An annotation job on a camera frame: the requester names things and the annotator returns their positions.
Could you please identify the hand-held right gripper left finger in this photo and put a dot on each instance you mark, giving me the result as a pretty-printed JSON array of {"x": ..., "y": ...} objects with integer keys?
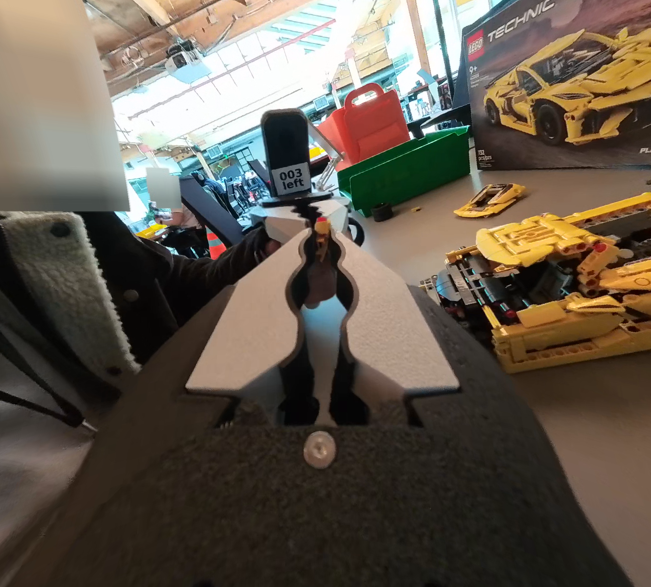
[{"x": 244, "y": 338}]

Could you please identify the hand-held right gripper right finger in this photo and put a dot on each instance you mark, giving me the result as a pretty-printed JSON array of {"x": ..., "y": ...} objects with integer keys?
[{"x": 396, "y": 338}]

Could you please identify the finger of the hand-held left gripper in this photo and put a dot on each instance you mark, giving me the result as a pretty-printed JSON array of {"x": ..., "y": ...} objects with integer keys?
[
  {"x": 285, "y": 221},
  {"x": 335, "y": 216}
]

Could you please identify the small yellow brick connector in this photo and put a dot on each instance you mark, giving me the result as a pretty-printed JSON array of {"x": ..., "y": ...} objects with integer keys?
[{"x": 322, "y": 236}]

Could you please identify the yellow brick car model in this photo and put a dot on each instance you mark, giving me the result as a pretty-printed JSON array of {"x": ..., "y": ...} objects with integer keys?
[{"x": 549, "y": 282}]

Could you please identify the person's left forearm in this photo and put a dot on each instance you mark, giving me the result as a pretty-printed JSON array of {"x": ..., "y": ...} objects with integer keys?
[{"x": 213, "y": 272}]

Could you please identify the white desk lamp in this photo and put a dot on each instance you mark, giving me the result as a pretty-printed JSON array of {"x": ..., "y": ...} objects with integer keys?
[{"x": 328, "y": 150}]

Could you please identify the grey desk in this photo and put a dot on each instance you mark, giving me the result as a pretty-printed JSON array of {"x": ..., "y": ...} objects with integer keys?
[{"x": 585, "y": 434}]

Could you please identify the person's left hand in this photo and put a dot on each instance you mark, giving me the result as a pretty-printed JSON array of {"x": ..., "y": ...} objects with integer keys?
[{"x": 321, "y": 287}]

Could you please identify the black rubber tyre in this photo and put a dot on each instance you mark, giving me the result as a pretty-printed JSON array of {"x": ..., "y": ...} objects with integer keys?
[{"x": 381, "y": 212}]

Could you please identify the orange traffic cone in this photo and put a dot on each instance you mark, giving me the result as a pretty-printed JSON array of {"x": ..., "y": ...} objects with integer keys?
[{"x": 216, "y": 246}]

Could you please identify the black office chair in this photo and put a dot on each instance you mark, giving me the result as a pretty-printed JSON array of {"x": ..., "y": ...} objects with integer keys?
[{"x": 208, "y": 205}]

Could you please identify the green plastic bin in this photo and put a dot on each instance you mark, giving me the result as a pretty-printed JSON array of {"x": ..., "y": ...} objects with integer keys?
[{"x": 407, "y": 175}]

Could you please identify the red bag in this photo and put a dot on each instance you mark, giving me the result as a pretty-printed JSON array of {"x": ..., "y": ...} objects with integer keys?
[{"x": 376, "y": 124}]

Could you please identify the ceiling projector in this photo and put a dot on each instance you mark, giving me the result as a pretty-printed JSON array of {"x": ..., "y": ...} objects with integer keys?
[{"x": 185, "y": 66}]

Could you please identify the yellow car roof section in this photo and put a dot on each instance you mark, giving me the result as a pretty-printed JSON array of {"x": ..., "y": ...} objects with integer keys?
[{"x": 491, "y": 200}]

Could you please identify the person's fleece-collared jacket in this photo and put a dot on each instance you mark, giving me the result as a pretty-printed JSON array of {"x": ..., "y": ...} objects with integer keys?
[{"x": 56, "y": 282}]

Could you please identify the black floor lamp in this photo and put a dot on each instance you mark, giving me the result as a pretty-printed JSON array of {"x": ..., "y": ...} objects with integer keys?
[{"x": 437, "y": 12}]

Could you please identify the person's light grey hoodie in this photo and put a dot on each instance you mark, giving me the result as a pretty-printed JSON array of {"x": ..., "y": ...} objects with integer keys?
[{"x": 30, "y": 444}]

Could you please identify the toy car set box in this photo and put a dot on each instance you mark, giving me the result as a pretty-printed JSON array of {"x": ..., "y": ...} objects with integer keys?
[{"x": 559, "y": 78}]

